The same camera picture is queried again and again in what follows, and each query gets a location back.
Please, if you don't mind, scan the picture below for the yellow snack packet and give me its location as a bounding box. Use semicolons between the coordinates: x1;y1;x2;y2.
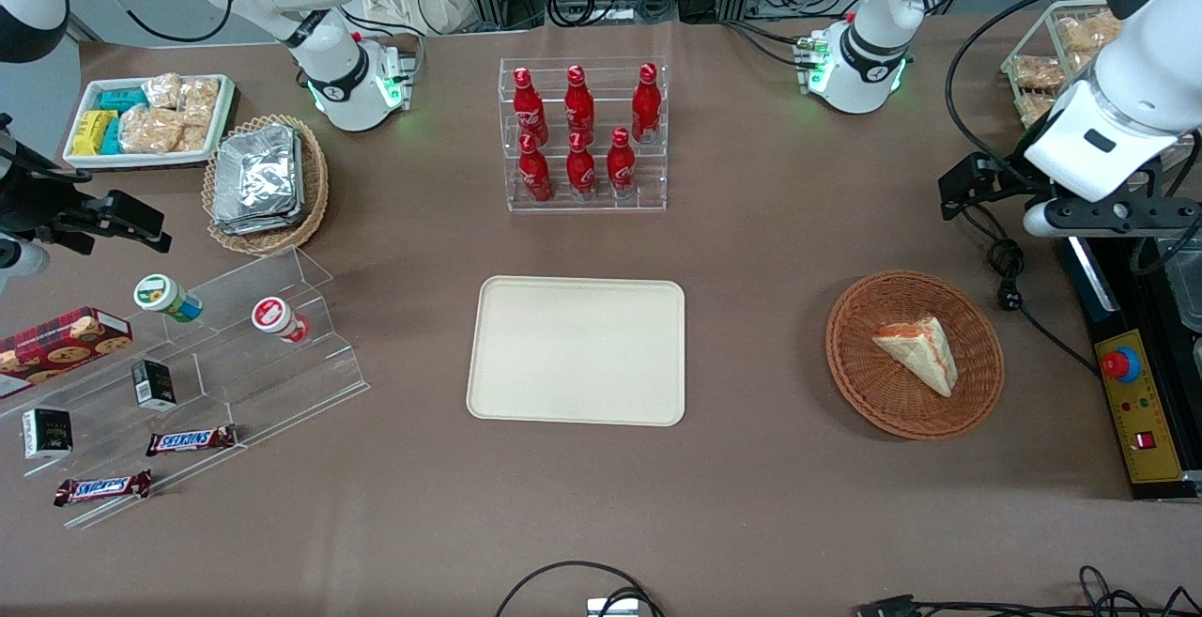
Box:
70;110;118;157

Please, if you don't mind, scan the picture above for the black power cable with plug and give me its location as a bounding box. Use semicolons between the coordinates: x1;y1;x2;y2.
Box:
958;202;1102;378

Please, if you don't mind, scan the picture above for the snickers chocolate bar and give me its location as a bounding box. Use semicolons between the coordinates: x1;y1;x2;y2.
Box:
146;424;239;457
54;470;153;507

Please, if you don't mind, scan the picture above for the black looped cable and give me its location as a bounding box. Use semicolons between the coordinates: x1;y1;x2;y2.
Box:
495;561;666;617

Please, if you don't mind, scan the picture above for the triangular sandwich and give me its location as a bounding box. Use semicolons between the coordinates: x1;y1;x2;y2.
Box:
871;315;960;398

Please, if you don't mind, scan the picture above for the white wire rack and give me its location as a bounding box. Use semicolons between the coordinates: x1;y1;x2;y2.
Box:
1001;0;1133;130

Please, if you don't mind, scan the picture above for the light oval wicker basket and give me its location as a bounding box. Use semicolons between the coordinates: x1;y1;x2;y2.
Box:
202;114;330;256

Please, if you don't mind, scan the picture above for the red cola bottle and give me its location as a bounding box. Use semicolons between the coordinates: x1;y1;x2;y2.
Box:
631;63;662;145
566;131;597;202
564;64;595;141
518;133;553;204
606;127;637;200
512;67;548;144

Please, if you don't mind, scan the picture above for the round brown wicker basket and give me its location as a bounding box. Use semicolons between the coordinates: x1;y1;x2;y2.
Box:
825;270;1005;440

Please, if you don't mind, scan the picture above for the red lid cup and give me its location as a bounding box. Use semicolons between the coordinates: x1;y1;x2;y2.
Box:
251;296;311;345

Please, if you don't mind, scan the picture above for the white rectangular snack tray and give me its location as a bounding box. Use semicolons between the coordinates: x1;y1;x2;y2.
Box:
62;73;238;170

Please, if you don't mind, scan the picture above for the small black white carton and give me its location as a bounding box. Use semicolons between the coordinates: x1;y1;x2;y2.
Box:
22;408;73;461

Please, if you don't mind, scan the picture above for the black box with yellow panel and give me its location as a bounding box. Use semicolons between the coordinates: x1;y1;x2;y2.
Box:
1061;232;1202;502

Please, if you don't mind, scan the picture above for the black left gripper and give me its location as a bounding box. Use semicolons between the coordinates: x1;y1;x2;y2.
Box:
941;154;1053;221

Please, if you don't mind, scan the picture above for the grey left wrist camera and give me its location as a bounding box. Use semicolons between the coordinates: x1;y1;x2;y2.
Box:
1022;196;1202;240

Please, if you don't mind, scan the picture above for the silver foil packet stack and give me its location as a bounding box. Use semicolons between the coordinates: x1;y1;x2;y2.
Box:
212;124;304;236

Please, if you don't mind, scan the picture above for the green lid cup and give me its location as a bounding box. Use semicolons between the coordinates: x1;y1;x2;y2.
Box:
133;273;204;323

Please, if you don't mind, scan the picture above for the clear plastic container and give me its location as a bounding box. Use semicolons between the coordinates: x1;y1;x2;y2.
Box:
1163;239;1202;332

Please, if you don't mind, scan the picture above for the red tartan cookie box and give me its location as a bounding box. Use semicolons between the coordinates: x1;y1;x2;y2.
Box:
0;306;133;400

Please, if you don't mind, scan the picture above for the beige plastic tray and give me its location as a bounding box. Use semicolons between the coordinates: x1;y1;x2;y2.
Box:
467;276;686;427

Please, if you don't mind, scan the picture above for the clear acrylic stepped display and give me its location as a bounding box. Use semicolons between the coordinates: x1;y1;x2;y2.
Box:
0;246;370;531

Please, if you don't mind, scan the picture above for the black cable bundle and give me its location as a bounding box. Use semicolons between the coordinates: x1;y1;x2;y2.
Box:
547;0;679;28

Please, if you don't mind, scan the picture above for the clear acrylic bottle rack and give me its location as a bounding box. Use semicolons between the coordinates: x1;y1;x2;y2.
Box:
499;56;670;214

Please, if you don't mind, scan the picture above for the black cable with connector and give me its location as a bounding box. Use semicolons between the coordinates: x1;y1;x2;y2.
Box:
855;565;1202;617

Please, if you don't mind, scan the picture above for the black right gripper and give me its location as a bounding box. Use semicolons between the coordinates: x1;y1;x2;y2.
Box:
0;115;174;257

